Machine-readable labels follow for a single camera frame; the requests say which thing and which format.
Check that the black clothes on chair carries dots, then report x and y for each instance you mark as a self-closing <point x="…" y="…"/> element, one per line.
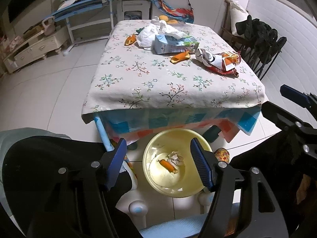
<point x="261" y="37"/>

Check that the blue study desk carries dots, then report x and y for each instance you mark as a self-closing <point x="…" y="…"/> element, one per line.
<point x="77" y="9"/>

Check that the orange peel in basin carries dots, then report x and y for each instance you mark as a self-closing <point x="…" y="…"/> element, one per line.
<point x="168" y="166"/>

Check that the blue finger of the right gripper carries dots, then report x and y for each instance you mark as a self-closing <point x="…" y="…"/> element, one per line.
<point x="295" y="96"/>

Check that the checked blue under cloth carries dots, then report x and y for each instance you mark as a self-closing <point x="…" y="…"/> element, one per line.
<point x="134" y="124"/>

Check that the wooden chair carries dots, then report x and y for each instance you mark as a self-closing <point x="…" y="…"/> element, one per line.
<point x="241" y="45"/>

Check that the blue milk carton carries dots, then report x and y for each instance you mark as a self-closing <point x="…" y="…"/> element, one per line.
<point x="167" y="44"/>

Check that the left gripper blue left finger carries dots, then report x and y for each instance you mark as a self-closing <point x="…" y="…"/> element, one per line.
<point x="116" y="163"/>

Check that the orange peel piece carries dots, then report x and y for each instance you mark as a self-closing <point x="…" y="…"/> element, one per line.
<point x="130" y="40"/>
<point x="180" y="57"/>

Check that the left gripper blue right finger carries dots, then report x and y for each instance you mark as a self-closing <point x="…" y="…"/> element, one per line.
<point x="204" y="170"/>

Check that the white stool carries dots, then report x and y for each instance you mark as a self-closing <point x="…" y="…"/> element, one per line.
<point x="134" y="10"/>

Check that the floral white tablecloth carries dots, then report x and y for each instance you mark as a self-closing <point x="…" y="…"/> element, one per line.
<point x="130" y="78"/>

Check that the yellow mango right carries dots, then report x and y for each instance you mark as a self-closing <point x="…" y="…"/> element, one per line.
<point x="172" y="22"/>

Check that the white tv cabinet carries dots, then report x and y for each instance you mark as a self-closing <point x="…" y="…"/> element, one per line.
<point x="36" y="48"/>

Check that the tissue in basin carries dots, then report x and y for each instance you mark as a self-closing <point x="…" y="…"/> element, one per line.
<point x="175" y="159"/>

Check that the yellow plastic basin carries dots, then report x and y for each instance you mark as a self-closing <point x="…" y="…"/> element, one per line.
<point x="187" y="181"/>

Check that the colourful hanging bag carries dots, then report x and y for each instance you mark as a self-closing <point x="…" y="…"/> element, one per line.
<point x="180" y="10"/>

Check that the white pillow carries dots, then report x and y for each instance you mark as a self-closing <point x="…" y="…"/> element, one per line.
<point x="237" y="14"/>

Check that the fruit plate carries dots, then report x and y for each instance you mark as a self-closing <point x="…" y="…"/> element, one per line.
<point x="179" y="23"/>

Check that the yellow mango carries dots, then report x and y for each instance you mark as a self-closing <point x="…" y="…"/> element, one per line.
<point x="172" y="22"/>
<point x="164" y="18"/>

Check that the white plastic bag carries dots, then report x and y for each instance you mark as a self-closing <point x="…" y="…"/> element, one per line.
<point x="156" y="27"/>

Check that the yellow mango left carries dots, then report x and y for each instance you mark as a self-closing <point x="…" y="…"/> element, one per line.
<point x="164" y="18"/>

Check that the white jug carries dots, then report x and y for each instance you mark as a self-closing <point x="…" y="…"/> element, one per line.
<point x="49" y="25"/>

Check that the snack bag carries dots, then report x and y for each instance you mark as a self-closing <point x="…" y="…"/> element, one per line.
<point x="223" y="63"/>

